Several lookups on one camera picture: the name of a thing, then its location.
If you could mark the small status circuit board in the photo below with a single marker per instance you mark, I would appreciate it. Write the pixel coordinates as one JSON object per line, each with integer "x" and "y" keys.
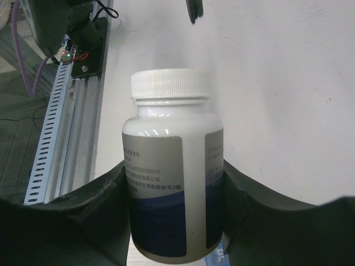
{"x": 66, "y": 56}

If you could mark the white pill bottle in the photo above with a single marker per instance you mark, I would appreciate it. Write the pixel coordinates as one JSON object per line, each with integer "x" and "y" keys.
{"x": 174, "y": 163}

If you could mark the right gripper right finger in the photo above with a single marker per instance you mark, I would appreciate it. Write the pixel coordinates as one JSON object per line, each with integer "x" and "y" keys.
{"x": 264, "y": 227}

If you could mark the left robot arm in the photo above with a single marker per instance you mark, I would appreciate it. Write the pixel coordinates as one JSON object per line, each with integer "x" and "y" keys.
{"x": 50, "y": 21}

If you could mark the blue weekly pill organizer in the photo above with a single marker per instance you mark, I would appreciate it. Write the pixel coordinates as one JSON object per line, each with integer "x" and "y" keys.
{"x": 217, "y": 257}

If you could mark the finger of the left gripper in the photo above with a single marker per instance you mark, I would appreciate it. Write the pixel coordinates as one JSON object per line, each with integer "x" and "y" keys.
{"x": 195, "y": 9}

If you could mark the slotted grey cable duct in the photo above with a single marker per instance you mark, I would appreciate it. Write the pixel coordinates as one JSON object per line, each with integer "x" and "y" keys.
{"x": 40, "y": 172}

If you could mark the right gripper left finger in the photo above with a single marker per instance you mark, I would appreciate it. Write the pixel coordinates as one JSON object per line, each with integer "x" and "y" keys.
{"x": 88, "y": 226}

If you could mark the aluminium mounting rail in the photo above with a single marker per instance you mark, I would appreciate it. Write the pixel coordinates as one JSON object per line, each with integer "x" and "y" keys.
{"x": 78, "y": 103}

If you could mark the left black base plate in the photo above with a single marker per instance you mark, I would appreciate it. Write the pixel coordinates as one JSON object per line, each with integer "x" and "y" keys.
{"x": 90, "y": 50}

